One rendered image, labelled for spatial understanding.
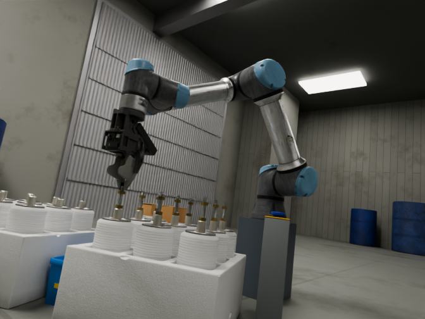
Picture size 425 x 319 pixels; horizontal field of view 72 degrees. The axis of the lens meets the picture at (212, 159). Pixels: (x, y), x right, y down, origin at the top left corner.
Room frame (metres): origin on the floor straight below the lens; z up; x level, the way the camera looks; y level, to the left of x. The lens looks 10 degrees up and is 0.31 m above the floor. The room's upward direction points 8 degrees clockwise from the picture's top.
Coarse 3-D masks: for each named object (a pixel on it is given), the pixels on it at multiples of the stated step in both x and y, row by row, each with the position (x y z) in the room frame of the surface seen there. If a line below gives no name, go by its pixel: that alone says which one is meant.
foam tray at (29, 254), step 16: (0, 240) 0.82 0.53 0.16; (16, 240) 0.81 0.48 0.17; (32, 240) 0.83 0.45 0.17; (48, 240) 0.89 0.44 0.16; (64, 240) 0.95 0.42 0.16; (80, 240) 1.03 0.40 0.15; (0, 256) 0.81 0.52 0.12; (16, 256) 0.80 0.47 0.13; (32, 256) 0.84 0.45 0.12; (48, 256) 0.90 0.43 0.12; (0, 272) 0.81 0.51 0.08; (16, 272) 0.80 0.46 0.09; (32, 272) 0.85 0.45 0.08; (48, 272) 0.91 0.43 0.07; (0, 288) 0.81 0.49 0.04; (16, 288) 0.81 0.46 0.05; (32, 288) 0.87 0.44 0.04; (0, 304) 0.81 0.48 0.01; (16, 304) 0.83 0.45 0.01
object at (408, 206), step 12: (396, 204) 5.78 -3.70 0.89; (408, 204) 5.57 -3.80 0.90; (420, 204) 5.49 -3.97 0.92; (396, 216) 5.77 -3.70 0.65; (408, 216) 5.57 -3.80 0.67; (420, 216) 5.49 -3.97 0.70; (396, 228) 5.76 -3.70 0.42; (408, 228) 5.57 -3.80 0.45; (420, 228) 5.49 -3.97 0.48; (396, 240) 5.76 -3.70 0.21; (408, 240) 5.56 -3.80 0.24; (420, 240) 5.49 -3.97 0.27; (408, 252) 5.56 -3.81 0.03; (420, 252) 5.49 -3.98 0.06
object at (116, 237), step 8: (104, 224) 0.76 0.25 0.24; (112, 224) 0.76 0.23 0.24; (120, 224) 0.77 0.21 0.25; (128, 224) 0.78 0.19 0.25; (96, 232) 0.78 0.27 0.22; (104, 232) 0.76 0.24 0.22; (112, 232) 0.76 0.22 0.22; (120, 232) 0.77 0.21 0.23; (128, 232) 0.79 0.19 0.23; (96, 240) 0.77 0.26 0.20; (104, 240) 0.76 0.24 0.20; (112, 240) 0.76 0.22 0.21; (120, 240) 0.77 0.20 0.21; (128, 240) 0.79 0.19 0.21; (96, 248) 0.77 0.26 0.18; (104, 248) 0.76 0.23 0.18; (112, 248) 0.76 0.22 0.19; (120, 248) 0.77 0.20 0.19; (128, 248) 0.80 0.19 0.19
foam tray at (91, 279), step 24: (72, 264) 0.75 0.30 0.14; (96, 264) 0.73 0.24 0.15; (120, 264) 0.71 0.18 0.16; (144, 264) 0.69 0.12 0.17; (168, 264) 0.69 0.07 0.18; (216, 264) 0.78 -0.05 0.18; (240, 264) 0.91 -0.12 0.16; (72, 288) 0.74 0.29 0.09; (96, 288) 0.72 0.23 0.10; (120, 288) 0.71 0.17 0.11; (144, 288) 0.69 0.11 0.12; (168, 288) 0.68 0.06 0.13; (192, 288) 0.66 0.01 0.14; (216, 288) 0.65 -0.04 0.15; (240, 288) 0.96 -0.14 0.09; (72, 312) 0.74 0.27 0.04; (96, 312) 0.72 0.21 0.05; (120, 312) 0.70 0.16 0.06; (144, 312) 0.69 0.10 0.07; (168, 312) 0.67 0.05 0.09; (192, 312) 0.66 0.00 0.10; (216, 312) 0.66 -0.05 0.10
